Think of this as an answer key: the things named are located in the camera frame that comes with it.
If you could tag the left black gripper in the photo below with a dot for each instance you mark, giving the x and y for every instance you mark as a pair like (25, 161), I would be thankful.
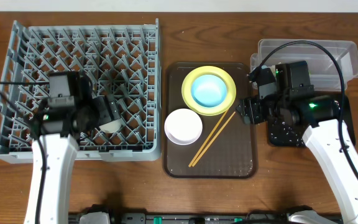
(109, 111)

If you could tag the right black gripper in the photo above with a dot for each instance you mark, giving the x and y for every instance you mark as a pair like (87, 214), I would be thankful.
(253, 109)

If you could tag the white plastic cup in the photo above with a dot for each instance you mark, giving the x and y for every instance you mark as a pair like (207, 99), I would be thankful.
(111, 127)

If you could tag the light blue bowl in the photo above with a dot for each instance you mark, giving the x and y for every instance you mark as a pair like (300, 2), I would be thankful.
(209, 90)

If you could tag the pink white bowl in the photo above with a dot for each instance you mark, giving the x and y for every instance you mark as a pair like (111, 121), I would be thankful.
(183, 126)

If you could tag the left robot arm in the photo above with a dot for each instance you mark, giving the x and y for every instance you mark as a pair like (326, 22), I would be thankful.
(68, 111)

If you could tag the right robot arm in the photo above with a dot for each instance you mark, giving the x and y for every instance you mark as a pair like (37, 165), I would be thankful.
(296, 116)

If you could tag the black waste tray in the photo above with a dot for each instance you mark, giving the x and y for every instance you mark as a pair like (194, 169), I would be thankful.
(347, 117)

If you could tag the grey plastic dishwasher rack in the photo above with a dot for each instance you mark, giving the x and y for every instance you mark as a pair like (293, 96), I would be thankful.
(120, 60)

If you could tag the clear plastic waste bin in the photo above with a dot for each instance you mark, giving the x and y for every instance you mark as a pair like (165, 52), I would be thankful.
(323, 73)

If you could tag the right wooden chopstick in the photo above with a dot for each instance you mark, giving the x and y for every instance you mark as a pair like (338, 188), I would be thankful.
(214, 138)

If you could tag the dark brown serving tray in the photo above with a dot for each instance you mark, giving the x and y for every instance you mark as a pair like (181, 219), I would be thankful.
(233, 155)

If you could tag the spilled rice pile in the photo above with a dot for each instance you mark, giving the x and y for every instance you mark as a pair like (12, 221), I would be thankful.
(283, 135)

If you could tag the yellow round plate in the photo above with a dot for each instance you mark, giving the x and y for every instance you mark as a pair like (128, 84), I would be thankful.
(212, 70)

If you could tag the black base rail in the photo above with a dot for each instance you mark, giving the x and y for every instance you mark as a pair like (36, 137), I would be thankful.
(143, 217)

